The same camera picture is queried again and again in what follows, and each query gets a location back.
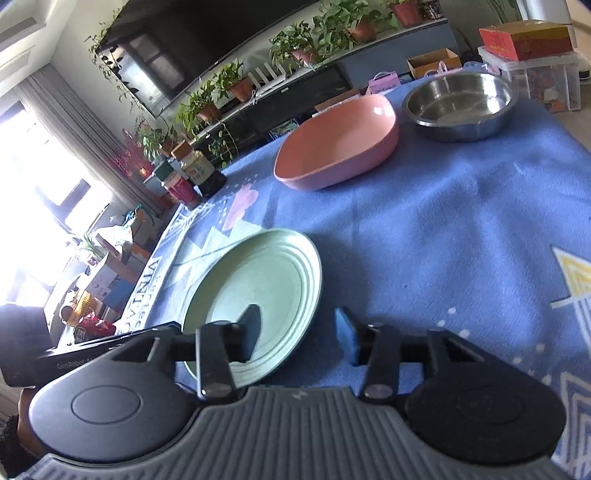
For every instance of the clear plastic storage bin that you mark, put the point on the clear plastic storage bin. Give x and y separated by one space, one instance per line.
552 81

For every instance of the blue patterned tablecloth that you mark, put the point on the blue patterned tablecloth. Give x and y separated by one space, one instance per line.
490 240

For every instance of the pink square bowl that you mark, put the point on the pink square bowl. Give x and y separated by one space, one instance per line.
338 144

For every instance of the open brown cardboard box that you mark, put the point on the open brown cardboard box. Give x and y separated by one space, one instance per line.
433 63

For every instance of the grey curtain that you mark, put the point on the grey curtain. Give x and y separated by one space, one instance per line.
61 110

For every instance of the green plate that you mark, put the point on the green plate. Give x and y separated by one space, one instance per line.
278 270

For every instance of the pink spice shaker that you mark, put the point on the pink spice shaker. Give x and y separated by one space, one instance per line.
176 185

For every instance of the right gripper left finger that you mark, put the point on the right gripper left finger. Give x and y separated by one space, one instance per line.
220 343

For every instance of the pink carton box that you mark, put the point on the pink carton box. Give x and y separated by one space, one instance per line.
383 82

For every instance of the soy sauce bottle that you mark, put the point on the soy sauce bottle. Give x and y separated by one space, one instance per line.
198 169

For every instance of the wall television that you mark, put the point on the wall television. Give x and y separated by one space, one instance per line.
155 50

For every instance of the red flower plant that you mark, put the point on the red flower plant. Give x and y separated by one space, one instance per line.
130 160

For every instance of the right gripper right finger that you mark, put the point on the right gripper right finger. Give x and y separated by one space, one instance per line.
376 346

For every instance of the white router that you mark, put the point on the white router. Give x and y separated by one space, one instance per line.
267 76

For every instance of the stainless steel bowl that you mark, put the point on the stainless steel bowl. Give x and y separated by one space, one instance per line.
462 106

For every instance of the dark tv cabinet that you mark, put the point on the dark tv cabinet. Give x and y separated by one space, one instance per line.
249 125

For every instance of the red cardboard box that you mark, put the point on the red cardboard box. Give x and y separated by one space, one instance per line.
526 40

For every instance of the potted plant terracotta pot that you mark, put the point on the potted plant terracotta pot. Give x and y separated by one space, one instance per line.
232 80

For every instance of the potted plant red pot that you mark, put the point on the potted plant red pot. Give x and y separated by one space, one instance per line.
406 12

